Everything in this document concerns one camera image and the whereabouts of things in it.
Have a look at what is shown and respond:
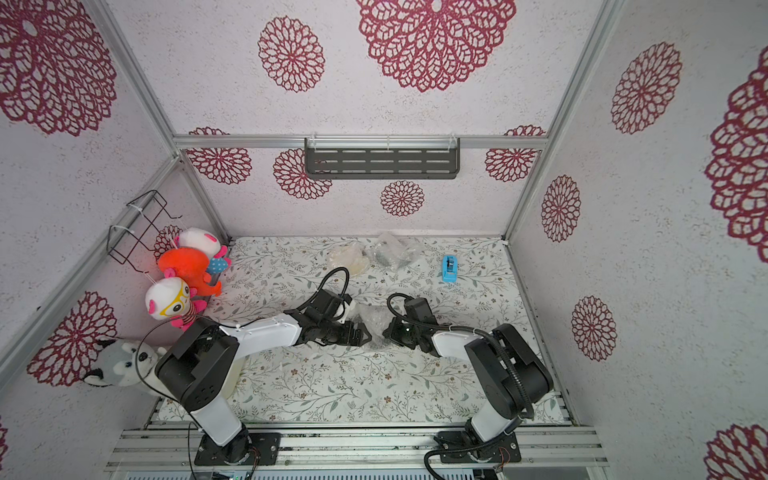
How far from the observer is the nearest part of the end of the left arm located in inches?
28.3

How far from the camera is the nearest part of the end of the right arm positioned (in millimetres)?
709

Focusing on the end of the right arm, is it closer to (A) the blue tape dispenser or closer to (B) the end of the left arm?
(B) the end of the left arm
